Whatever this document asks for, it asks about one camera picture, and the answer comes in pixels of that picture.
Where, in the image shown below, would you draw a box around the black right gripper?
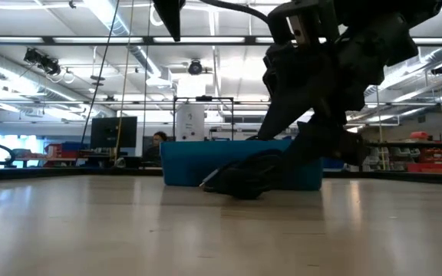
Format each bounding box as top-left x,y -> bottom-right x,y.
257,0 -> 368,182

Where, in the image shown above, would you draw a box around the black USB cable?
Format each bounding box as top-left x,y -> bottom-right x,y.
199,148 -> 295,201

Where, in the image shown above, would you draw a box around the blue plastic bin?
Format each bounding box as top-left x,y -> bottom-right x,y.
160,139 -> 325,192

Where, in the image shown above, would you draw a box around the black overhead light bar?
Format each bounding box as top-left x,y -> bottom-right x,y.
0,35 -> 442,47

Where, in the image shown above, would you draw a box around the blue low cabinet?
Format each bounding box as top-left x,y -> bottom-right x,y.
322,156 -> 348,170

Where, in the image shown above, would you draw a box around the round black ceiling fixture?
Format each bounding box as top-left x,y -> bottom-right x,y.
187,58 -> 204,76

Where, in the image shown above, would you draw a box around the dark storage shelf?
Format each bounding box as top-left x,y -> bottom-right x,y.
366,140 -> 442,173

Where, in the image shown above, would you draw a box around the white cylindrical tank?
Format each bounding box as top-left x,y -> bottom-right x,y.
175,103 -> 206,142

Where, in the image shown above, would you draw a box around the black background monitor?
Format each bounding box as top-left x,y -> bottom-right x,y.
90,116 -> 138,150

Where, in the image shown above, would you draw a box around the person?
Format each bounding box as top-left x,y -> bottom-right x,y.
143,130 -> 169,166

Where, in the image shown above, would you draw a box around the blue crate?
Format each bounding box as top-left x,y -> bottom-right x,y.
61,141 -> 90,153

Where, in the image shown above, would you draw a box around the white hanging ring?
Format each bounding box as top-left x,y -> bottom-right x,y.
149,4 -> 167,28

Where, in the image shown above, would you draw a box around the silver ceiling air duct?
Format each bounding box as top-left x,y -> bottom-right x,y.
84,0 -> 178,91

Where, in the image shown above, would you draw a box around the thin dark vertical cord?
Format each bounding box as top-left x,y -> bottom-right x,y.
142,0 -> 152,154

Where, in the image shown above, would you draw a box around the yellow hanging cable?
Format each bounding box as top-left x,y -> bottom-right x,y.
114,0 -> 135,160

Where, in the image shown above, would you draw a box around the thin black horizontal rail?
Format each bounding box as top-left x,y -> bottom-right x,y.
86,100 -> 442,107

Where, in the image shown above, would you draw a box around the black stand frame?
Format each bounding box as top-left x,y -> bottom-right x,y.
172,94 -> 236,142

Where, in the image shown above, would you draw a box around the thin black hanging cable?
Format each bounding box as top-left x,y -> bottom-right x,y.
81,0 -> 120,145

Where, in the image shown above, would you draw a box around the black ceiling camera cluster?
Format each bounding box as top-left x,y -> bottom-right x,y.
23,47 -> 62,77

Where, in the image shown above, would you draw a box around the black metal table frame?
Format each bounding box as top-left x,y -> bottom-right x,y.
0,165 -> 442,186

